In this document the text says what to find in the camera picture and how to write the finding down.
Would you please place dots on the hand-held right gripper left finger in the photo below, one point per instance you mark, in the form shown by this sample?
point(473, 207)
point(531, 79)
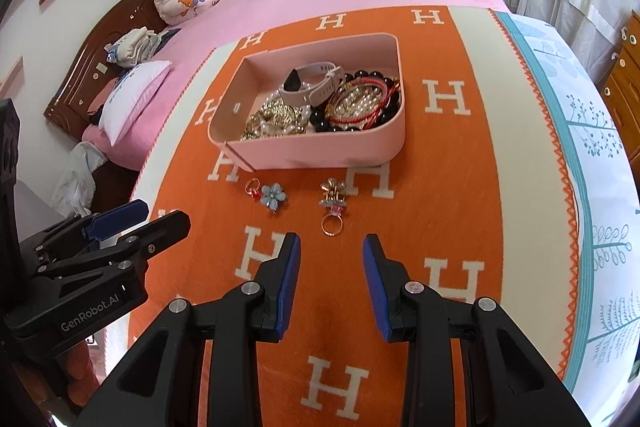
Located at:
point(287, 287)

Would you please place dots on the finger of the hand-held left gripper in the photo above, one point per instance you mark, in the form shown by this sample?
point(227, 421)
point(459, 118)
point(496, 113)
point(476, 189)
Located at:
point(160, 232)
point(115, 219)

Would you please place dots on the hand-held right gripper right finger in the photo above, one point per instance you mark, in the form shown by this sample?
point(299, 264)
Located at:
point(377, 287)

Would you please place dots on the pink storage box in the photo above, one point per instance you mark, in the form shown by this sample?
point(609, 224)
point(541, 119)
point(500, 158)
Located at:
point(310, 154)

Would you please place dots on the gold feather hair comb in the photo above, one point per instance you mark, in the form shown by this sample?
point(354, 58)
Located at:
point(277, 109)

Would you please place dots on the white smartwatch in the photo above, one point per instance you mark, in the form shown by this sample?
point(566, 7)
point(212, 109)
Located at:
point(310, 94)

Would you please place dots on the white crumpled cloth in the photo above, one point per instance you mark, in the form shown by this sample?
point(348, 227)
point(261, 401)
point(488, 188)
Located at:
point(80, 177)

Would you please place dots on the grey flat panel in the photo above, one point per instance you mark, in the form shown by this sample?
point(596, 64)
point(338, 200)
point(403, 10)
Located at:
point(35, 207)

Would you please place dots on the blue flower brooch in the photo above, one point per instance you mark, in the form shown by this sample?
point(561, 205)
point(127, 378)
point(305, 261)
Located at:
point(274, 197)

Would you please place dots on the white pillow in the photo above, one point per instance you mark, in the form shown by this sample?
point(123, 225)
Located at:
point(132, 102)

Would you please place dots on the orange letter-print blanket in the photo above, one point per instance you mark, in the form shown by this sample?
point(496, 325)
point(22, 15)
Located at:
point(450, 182)

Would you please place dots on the wooden headboard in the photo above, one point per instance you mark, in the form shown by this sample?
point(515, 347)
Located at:
point(75, 82)

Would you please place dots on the folded clothes pile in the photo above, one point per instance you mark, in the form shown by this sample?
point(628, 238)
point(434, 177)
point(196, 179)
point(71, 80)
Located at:
point(130, 47)

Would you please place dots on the white teal plant-print cloth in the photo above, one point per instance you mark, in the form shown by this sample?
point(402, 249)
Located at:
point(590, 207)

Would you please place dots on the wooden dresser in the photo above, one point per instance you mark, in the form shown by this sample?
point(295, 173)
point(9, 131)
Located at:
point(625, 87)

